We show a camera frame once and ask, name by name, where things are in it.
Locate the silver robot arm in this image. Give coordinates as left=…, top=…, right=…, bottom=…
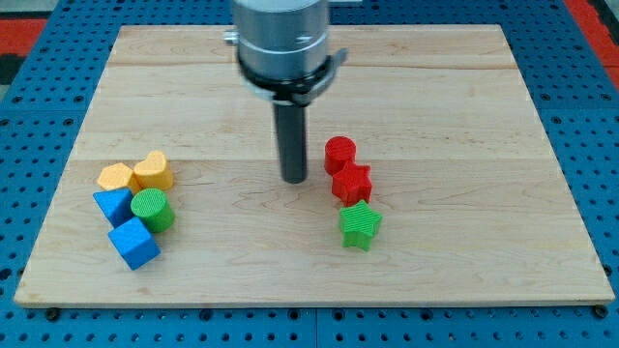
left=224, top=0, right=348, bottom=184

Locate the red cylinder block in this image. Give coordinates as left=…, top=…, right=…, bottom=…
left=324, top=136, right=357, bottom=176

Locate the yellow hexagon block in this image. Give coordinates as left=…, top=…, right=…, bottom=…
left=97, top=162, right=141, bottom=194

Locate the red star block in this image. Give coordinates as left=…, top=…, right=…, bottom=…
left=332, top=161, right=372, bottom=207

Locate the wooden board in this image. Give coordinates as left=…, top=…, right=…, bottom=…
left=15, top=25, right=614, bottom=308

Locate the yellow heart block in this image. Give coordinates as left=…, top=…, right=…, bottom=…
left=133, top=150, right=174, bottom=190

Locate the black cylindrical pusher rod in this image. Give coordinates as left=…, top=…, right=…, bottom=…
left=274, top=104, right=308, bottom=184

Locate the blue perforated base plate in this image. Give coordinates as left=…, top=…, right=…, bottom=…
left=1, top=0, right=618, bottom=347

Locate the blue cube block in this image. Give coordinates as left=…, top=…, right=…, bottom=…
left=107, top=217, right=161, bottom=271

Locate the green star block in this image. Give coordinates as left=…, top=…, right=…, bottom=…
left=339, top=200, right=382, bottom=251

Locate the green cylinder block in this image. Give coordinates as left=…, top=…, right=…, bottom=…
left=131, top=188, right=175, bottom=233

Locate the blue triangle block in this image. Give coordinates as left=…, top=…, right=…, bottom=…
left=93, top=188, right=133, bottom=228

